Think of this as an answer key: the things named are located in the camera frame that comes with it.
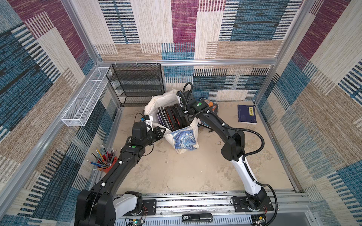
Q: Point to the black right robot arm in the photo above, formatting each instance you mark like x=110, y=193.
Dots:
x=233, y=149

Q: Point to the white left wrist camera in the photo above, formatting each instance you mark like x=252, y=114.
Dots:
x=148, y=120

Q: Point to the clear ping pong set case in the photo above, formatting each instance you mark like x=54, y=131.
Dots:
x=214, y=107

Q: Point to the red pencil cup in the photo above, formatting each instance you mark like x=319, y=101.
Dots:
x=103, y=159

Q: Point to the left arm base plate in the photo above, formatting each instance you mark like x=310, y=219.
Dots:
x=146, y=207

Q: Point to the black device on rail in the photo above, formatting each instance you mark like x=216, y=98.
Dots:
x=197, y=217

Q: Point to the purple paddle case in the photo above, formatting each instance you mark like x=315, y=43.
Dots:
x=161, y=117

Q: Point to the canvas tote bag starry print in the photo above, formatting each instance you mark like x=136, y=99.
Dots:
x=181, y=134

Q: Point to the black red paddle case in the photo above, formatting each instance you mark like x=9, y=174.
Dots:
x=177, y=121

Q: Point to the white mesh wall basket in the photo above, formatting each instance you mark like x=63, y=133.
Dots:
x=83, y=105

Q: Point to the dark blue notebook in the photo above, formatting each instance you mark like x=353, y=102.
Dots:
x=246, y=114

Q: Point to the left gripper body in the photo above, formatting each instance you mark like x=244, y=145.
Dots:
x=155, y=135

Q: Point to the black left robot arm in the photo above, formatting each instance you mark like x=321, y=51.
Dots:
x=95, y=207

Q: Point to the black wire shelf rack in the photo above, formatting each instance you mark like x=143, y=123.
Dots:
x=136, y=84

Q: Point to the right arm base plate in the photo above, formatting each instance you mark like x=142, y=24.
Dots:
x=241, y=204

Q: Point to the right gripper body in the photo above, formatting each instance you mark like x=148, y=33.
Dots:
x=183, y=113

